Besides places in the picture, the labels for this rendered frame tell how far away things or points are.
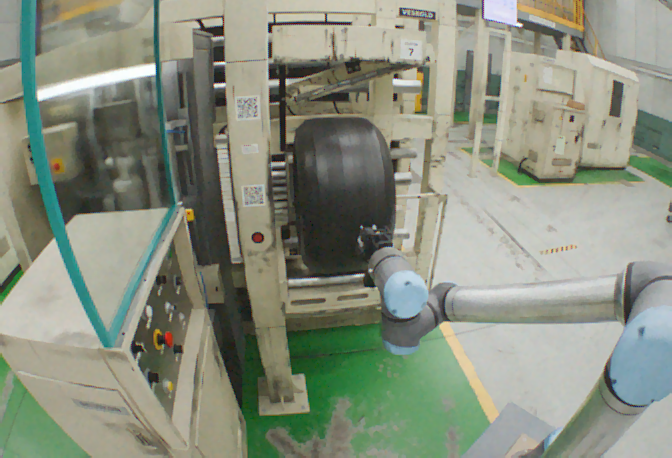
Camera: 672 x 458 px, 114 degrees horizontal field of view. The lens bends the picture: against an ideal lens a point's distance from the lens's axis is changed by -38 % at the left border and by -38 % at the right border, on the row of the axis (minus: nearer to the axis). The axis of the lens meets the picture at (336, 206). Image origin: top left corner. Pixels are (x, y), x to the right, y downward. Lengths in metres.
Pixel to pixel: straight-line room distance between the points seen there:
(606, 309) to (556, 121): 5.09
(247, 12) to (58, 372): 1.03
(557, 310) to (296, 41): 1.17
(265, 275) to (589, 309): 1.07
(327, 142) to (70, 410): 1.02
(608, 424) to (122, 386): 0.81
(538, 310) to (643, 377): 0.30
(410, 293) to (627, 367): 0.45
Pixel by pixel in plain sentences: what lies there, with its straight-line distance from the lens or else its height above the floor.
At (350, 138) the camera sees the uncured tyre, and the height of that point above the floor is 1.41.
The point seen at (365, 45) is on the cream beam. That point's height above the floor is 1.70.
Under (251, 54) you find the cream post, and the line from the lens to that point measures 1.07.
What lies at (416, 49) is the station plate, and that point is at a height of 1.70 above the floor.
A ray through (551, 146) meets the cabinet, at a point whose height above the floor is 0.61.
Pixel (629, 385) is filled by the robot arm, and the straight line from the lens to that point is 0.49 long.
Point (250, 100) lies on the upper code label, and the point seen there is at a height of 1.53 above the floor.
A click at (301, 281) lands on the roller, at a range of 1.25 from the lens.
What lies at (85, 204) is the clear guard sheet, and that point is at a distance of 0.57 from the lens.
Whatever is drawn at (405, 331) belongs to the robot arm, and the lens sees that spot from 0.78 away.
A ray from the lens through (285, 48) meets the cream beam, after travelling 1.33.
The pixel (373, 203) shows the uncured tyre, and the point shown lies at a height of 1.25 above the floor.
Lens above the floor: 1.67
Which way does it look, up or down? 25 degrees down
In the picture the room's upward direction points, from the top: 1 degrees clockwise
